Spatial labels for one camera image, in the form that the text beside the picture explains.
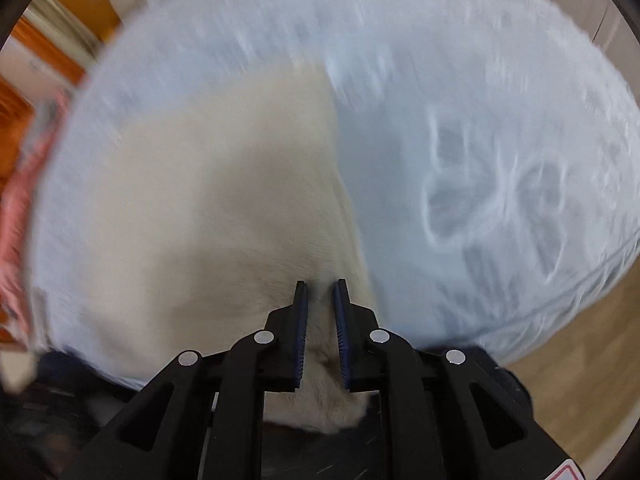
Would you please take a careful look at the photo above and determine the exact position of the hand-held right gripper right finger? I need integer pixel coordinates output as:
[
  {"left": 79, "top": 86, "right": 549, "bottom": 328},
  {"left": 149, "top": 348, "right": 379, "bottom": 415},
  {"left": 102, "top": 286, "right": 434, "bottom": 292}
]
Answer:
[{"left": 332, "top": 278, "right": 553, "bottom": 480}]

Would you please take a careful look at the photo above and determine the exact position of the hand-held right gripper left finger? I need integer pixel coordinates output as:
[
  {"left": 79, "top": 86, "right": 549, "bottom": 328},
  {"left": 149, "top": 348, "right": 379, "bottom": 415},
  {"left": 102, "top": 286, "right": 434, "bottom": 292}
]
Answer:
[{"left": 62, "top": 280, "right": 311, "bottom": 480}]

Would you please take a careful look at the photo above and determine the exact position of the cream sweater with black hearts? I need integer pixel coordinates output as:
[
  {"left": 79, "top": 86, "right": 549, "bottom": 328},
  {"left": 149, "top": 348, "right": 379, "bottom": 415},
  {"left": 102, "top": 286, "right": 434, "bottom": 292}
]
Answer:
[{"left": 30, "top": 67, "right": 381, "bottom": 433}]

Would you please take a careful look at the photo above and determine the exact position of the bed with blue butterfly duvet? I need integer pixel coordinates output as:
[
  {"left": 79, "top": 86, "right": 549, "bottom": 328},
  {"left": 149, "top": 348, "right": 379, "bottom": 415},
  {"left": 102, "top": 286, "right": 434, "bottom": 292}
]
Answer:
[{"left": 20, "top": 0, "right": 640, "bottom": 396}]

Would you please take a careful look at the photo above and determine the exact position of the pink blanket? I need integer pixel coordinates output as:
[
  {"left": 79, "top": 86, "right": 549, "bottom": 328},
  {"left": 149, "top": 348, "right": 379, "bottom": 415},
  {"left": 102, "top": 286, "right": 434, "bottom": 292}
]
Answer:
[{"left": 0, "top": 90, "right": 68, "bottom": 346}]

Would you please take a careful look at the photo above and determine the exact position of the orange curtain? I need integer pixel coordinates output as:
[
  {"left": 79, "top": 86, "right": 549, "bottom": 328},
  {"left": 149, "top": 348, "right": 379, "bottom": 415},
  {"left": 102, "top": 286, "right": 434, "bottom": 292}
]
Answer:
[{"left": 0, "top": 15, "right": 86, "bottom": 186}]

